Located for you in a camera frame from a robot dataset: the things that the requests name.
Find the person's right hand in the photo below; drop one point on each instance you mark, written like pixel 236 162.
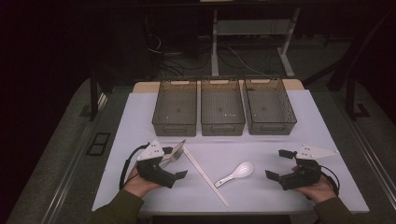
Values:
pixel 319 189

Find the white ceramic spoon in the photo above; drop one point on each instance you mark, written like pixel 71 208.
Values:
pixel 241 171

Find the black metal stand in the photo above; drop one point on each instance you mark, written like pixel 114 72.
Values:
pixel 350 99
pixel 93 99

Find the person's left hand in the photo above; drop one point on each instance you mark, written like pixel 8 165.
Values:
pixel 138 186

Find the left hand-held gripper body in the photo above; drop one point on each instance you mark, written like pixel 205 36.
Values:
pixel 155 174

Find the black floor outlet panel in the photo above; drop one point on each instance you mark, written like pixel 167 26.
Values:
pixel 98 143

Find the brown translucent plastic basket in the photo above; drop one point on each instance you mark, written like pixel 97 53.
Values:
pixel 269 105
pixel 176 107
pixel 221 107

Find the silver fork and knife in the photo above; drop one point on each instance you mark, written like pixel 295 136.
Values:
pixel 176 149

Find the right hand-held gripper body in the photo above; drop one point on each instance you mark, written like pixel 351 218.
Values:
pixel 300 179

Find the white chopstick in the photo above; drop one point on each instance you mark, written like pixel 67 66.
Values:
pixel 202 174
pixel 208 179

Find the white table cover sheet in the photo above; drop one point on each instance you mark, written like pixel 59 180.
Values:
pixel 243 196

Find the white metal desk frame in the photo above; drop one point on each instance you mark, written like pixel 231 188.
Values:
pixel 253 27

